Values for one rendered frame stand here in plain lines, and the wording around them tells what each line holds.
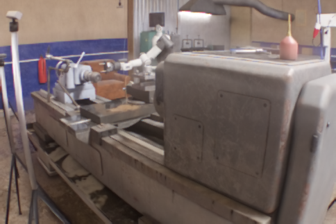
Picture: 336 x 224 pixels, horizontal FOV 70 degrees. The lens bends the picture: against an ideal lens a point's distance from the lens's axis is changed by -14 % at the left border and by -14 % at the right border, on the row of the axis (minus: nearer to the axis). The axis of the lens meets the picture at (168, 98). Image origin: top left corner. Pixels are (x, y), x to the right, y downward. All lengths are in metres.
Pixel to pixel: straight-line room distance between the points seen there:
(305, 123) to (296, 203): 0.27
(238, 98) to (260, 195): 0.33
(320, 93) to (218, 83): 0.34
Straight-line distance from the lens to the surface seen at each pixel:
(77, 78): 2.34
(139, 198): 1.51
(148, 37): 6.06
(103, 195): 1.86
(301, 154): 0.87
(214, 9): 7.12
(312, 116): 0.82
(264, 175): 0.91
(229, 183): 1.00
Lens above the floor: 1.41
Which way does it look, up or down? 13 degrees down
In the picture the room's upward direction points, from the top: straight up
